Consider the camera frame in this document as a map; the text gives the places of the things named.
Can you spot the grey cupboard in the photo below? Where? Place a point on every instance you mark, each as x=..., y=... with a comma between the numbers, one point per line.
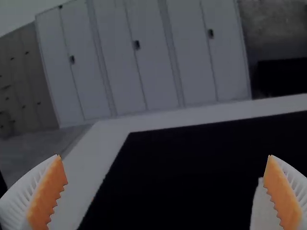
x=136, y=67
x=72, y=79
x=208, y=55

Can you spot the black crate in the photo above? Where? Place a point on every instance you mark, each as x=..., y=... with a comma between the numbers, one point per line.
x=280, y=79

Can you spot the pale towel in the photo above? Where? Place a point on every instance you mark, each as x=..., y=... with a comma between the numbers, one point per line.
x=259, y=206

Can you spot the black mat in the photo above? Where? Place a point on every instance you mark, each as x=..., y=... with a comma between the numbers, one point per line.
x=180, y=179

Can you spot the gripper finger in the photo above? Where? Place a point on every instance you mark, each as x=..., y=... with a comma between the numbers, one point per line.
x=285, y=198
x=40, y=198

